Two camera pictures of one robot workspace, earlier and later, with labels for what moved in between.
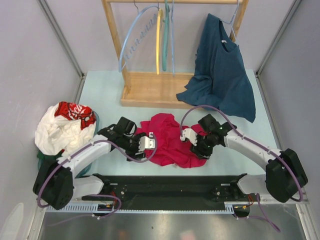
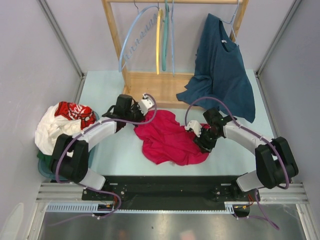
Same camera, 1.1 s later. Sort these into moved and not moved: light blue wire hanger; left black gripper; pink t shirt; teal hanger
Moved: left black gripper
Not moved: pink t shirt; light blue wire hanger; teal hanger
